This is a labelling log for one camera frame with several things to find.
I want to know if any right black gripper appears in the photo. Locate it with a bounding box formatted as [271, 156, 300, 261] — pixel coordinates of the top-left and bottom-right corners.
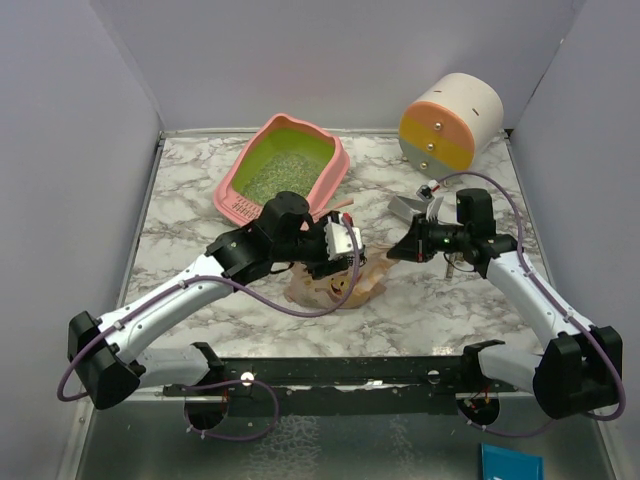
[388, 212, 471, 262]

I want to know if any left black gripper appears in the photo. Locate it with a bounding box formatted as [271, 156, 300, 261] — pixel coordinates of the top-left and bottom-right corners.
[272, 213, 350, 279]

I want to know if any peach cat litter bag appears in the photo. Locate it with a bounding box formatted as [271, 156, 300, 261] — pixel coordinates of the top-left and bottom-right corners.
[284, 243, 398, 309]

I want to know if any grey metal scoop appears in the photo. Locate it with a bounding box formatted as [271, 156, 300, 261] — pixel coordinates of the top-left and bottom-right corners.
[387, 195, 431, 226]

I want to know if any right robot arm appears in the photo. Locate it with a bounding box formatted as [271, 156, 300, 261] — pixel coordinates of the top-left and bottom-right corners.
[388, 183, 623, 419]

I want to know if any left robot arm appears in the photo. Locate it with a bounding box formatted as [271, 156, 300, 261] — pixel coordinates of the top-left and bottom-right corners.
[63, 191, 364, 410]

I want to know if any green cat litter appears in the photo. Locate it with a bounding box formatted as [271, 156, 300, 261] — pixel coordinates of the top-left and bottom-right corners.
[240, 152, 324, 205]

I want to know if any pink green litter box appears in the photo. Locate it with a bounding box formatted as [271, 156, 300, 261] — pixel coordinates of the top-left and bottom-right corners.
[213, 113, 350, 226]

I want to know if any round cream drawer cabinet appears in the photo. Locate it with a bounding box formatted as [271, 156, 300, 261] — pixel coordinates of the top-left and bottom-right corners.
[398, 73, 504, 178]

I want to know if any blue card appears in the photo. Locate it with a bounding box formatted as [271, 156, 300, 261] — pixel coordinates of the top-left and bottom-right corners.
[481, 444, 544, 480]

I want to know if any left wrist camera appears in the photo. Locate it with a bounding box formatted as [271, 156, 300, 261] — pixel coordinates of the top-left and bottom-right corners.
[324, 211, 364, 261]

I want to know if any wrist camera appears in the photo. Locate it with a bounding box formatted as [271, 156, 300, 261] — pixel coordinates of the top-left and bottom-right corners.
[416, 180, 443, 223]
[324, 211, 364, 261]

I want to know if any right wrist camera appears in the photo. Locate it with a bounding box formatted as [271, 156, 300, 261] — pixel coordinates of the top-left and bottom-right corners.
[416, 180, 443, 223]

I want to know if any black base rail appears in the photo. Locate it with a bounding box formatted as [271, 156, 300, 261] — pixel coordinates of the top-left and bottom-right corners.
[163, 355, 514, 417]

